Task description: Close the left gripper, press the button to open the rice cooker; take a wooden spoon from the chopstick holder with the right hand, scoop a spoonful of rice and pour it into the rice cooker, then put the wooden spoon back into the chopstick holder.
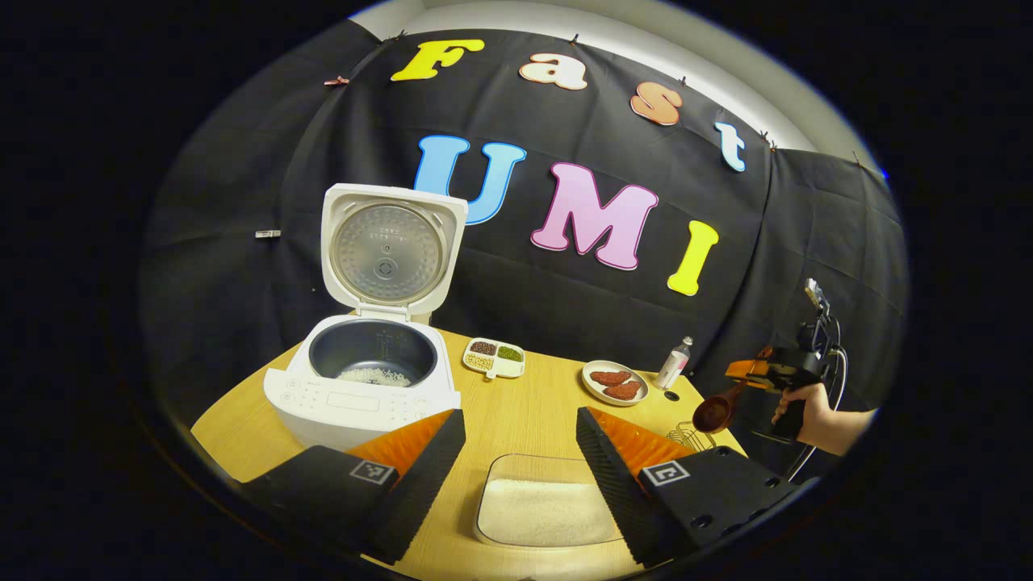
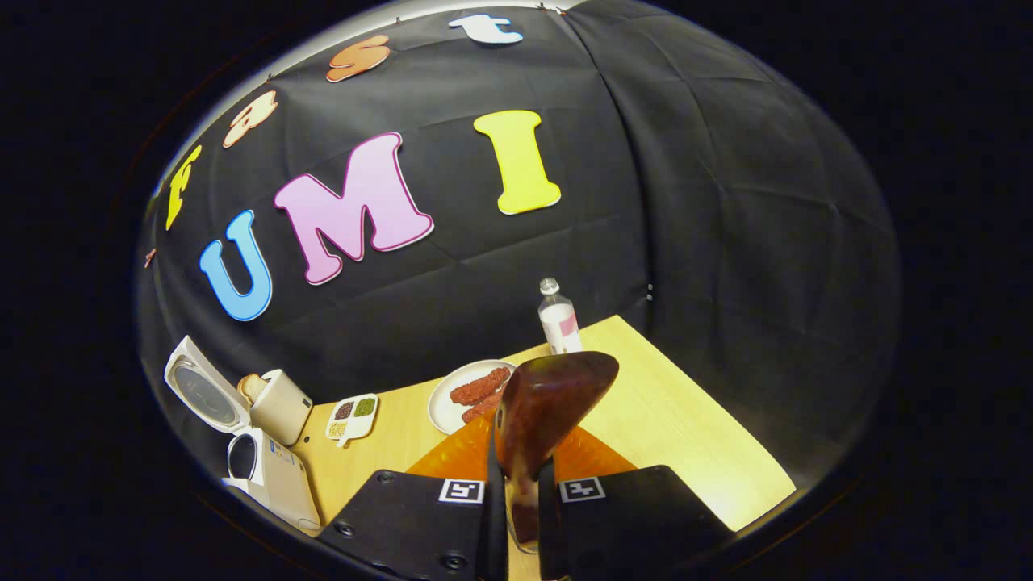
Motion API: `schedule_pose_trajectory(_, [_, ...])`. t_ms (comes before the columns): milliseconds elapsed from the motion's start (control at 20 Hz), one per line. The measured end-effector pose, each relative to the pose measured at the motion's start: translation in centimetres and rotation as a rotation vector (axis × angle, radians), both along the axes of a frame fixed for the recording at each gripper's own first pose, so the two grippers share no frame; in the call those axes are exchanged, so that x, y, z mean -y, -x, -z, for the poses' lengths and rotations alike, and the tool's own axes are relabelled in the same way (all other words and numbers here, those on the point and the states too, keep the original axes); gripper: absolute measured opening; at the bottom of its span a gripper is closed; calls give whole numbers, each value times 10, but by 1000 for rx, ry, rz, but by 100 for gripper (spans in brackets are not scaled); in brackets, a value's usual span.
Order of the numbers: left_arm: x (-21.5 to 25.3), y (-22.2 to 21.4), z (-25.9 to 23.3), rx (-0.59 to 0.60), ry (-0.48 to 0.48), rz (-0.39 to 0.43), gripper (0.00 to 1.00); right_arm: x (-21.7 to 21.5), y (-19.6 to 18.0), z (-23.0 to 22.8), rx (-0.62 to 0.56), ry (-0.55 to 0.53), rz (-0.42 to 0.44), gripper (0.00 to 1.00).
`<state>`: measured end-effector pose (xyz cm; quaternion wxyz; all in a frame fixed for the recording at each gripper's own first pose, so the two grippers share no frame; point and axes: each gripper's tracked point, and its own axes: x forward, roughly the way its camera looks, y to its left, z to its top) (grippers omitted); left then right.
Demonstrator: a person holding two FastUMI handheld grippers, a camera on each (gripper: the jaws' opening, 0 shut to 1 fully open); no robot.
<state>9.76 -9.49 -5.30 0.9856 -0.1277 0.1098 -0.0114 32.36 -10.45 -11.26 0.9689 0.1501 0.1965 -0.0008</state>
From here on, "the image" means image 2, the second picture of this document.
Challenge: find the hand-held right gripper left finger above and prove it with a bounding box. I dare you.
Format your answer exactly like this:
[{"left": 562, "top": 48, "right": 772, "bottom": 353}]
[{"left": 316, "top": 416, "right": 511, "bottom": 581}]

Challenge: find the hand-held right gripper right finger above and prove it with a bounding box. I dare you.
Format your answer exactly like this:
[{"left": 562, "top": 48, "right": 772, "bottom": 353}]
[{"left": 539, "top": 425, "right": 735, "bottom": 581}]

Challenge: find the clear bottle with pink label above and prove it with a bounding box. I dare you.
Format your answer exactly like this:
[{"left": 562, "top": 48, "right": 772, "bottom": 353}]
[{"left": 537, "top": 278, "right": 582, "bottom": 356}]

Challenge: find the white rice cooker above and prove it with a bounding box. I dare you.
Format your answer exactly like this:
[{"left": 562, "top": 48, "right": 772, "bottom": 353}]
[{"left": 164, "top": 336, "right": 322, "bottom": 531}]

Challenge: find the brown wooden spoon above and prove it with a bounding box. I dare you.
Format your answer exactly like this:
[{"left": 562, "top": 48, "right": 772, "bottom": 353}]
[{"left": 494, "top": 351, "right": 621, "bottom": 556}]

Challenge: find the red sausage piece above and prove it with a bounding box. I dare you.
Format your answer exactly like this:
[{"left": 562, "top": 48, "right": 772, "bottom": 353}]
[
  {"left": 450, "top": 367, "right": 512, "bottom": 405},
  {"left": 462, "top": 387, "right": 505, "bottom": 424}
]

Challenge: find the white toaster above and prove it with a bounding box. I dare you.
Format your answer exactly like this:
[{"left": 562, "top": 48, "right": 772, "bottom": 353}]
[{"left": 239, "top": 369, "right": 314, "bottom": 447}]

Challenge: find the white round plate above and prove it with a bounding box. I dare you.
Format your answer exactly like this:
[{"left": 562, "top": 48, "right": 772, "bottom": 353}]
[{"left": 427, "top": 360, "right": 517, "bottom": 436}]

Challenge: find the white divided grain dish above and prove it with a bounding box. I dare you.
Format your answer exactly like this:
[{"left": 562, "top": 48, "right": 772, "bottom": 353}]
[{"left": 325, "top": 393, "right": 379, "bottom": 447}]

